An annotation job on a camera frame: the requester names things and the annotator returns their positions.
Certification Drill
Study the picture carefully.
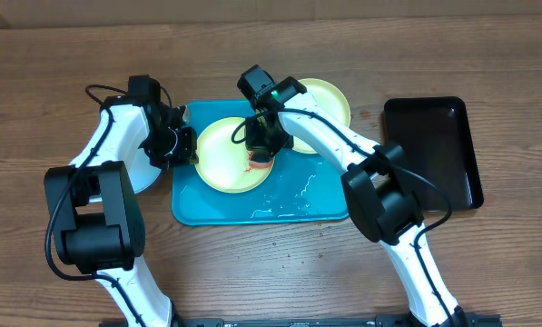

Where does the orange and dark sponge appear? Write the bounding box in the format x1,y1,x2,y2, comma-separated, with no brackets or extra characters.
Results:
244,152,274,173

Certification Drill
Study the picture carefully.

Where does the light blue plate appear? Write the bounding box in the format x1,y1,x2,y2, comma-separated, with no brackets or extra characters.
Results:
126,148,162,193

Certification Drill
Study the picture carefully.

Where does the yellow-green plate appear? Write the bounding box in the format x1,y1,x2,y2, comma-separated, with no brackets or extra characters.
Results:
195,117,274,193
286,78,351,154

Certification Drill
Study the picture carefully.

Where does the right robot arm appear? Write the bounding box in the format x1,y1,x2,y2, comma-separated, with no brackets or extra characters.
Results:
237,65,468,326

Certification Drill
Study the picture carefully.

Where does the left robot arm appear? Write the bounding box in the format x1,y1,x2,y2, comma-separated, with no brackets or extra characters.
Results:
44,75,199,326

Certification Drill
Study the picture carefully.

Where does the teal plastic tray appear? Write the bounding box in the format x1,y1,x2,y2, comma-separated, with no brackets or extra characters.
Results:
172,100,348,226

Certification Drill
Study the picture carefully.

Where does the black rectangular tray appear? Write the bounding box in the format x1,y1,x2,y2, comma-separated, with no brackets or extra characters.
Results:
383,96,484,211

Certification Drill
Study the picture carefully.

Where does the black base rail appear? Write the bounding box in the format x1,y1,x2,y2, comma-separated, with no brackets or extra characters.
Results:
98,312,503,327

